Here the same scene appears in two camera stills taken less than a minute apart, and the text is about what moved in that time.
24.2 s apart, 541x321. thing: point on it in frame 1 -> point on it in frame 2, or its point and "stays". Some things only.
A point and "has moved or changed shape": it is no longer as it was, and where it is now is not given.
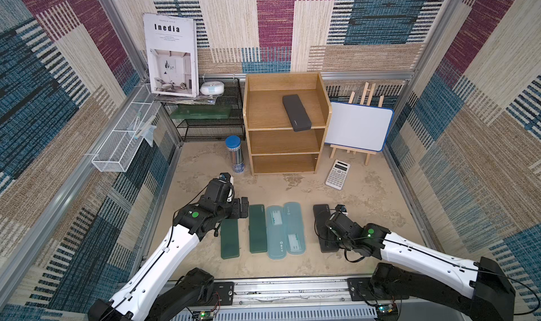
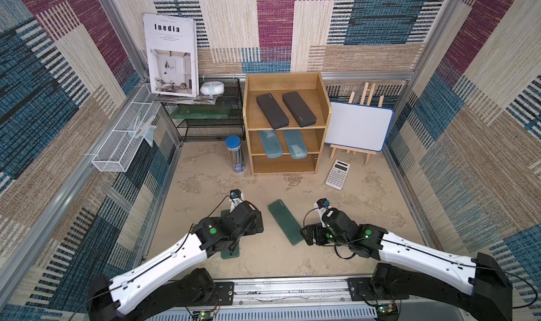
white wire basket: x=114 y=154 stays
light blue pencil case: x=294 y=227 -> x=296 y=143
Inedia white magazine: x=173 y=57 stays
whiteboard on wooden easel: x=361 y=128 stays
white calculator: x=338 y=174 stays
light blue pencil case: x=276 y=242 -> x=271 y=143
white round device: x=212 y=88 stays
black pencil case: x=328 y=241 has moved or changed shape
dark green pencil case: x=258 y=238 -> x=284 y=219
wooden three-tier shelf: x=275 y=148 stays
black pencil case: x=299 y=117 stays
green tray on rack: x=201 y=112 stays
